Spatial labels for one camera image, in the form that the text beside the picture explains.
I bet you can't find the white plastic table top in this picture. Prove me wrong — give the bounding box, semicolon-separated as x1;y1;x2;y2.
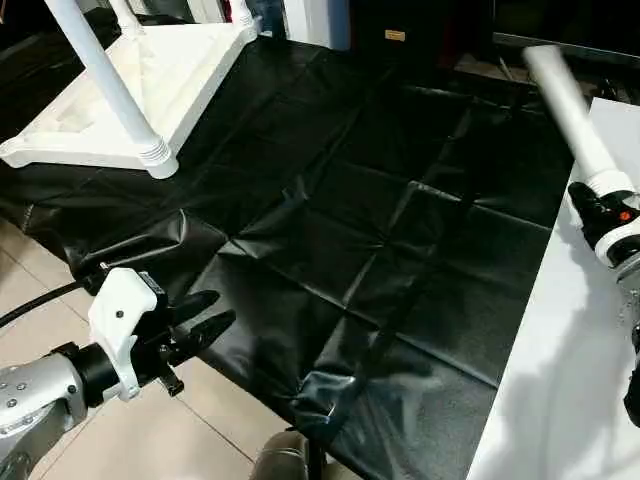
0;18;261;182

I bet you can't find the white plastic table leg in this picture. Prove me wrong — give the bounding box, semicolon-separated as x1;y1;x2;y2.
228;0;260;43
108;0;147;37
521;44;638;202
44;0;180;180

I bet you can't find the dark horizontal rail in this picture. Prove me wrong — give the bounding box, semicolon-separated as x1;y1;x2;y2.
490;28;640;63

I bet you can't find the black plastic mat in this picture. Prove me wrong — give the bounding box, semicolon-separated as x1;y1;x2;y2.
0;8;601;480

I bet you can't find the white flat panel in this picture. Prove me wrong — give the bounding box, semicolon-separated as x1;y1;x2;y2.
464;97;640;480

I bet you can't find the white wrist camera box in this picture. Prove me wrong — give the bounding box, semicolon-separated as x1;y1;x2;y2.
598;226;640;273
87;266;167;403

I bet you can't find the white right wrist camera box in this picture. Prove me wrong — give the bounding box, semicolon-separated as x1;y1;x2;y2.
598;226;640;273

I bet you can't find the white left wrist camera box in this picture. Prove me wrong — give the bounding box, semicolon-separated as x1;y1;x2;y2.
87;266;167;403

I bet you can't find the dark rounded robot foot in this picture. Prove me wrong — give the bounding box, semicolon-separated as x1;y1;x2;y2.
250;430;323;480

